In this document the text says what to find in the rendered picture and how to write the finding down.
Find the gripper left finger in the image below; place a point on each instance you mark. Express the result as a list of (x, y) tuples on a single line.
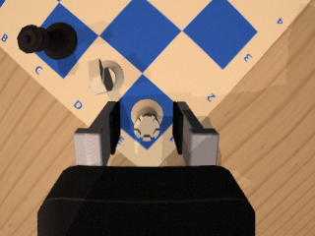
[(95, 144)]

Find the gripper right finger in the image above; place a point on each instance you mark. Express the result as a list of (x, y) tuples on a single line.
[(197, 145)]

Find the blue and cream chessboard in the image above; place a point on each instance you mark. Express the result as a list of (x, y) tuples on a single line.
[(169, 50)]

